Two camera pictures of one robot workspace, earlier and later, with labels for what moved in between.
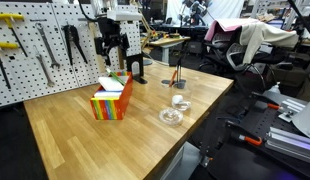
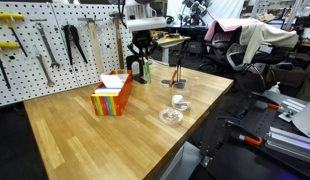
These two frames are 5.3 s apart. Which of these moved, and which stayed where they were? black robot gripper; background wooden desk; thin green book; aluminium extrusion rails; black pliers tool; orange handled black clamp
Moved: black robot gripper; thin green book
Stayed: black pliers tool; background wooden desk; aluminium extrusion rails; orange handled black clamp
